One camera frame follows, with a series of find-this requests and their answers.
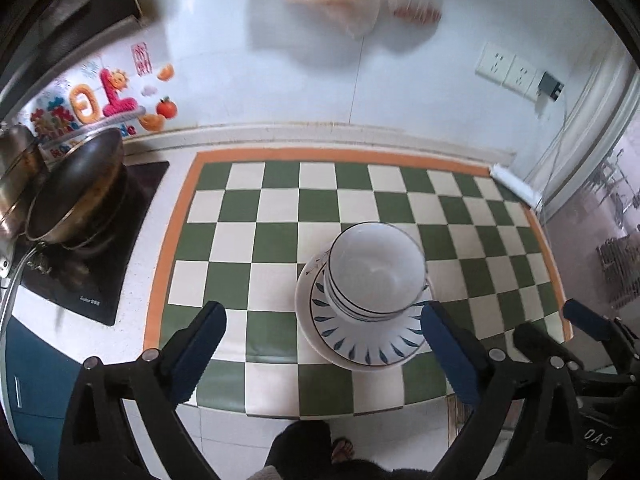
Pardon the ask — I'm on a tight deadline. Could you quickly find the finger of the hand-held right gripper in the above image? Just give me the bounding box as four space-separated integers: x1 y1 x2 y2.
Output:
563 298 627 345
513 322 587 372

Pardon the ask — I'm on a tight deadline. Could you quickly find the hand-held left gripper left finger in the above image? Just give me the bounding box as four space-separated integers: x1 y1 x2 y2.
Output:
57 301 228 480

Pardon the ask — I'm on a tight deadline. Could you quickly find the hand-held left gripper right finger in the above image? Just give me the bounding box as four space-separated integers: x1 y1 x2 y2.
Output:
421 301 588 480

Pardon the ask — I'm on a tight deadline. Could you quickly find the white plate blue leaf pattern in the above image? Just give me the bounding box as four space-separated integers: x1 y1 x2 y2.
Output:
309 255 437 367

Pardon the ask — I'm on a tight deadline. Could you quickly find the white bowl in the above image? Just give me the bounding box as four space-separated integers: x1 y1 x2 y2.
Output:
324 259 432 322
330 222 427 312

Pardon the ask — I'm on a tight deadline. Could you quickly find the black induction cooktop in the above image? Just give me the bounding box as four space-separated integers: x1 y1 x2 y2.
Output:
20 160 171 327

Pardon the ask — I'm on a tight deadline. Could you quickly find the person's dark trouser leg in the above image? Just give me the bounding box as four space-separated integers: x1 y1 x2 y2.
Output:
264 420 334 480

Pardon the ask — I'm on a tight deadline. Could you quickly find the person's foot in sandal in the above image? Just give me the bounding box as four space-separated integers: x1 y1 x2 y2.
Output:
330 437 357 465

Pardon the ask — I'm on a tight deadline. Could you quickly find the white sealing strip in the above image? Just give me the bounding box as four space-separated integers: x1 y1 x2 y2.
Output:
490 164 544 211

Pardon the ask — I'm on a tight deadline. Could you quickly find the blue cabinet door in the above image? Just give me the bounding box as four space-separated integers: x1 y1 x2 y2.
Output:
4 319 77 461

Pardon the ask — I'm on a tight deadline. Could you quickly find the green white checkered mat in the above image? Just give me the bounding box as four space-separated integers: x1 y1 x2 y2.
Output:
142 149 575 419

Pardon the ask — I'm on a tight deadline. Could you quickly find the dark frying pan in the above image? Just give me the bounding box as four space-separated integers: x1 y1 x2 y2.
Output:
0 127 127 346

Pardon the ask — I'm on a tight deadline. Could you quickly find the black power adapter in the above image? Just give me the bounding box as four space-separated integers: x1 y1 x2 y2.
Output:
537 72 565 104

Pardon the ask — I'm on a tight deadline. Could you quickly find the steel pot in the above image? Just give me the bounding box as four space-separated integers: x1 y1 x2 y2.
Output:
0 124 47 247

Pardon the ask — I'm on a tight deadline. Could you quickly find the dark range hood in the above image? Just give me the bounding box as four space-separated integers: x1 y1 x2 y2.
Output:
0 0 142 127

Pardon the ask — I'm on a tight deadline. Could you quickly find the thin grey cable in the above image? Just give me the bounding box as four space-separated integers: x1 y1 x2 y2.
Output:
520 97 572 187

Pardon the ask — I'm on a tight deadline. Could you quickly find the white wall socket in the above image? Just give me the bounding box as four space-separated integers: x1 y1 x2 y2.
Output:
475 42 516 84
502 60 544 99

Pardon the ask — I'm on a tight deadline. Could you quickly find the group of colourful wall stickers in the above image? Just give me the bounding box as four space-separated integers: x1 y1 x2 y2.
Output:
30 42 179 157

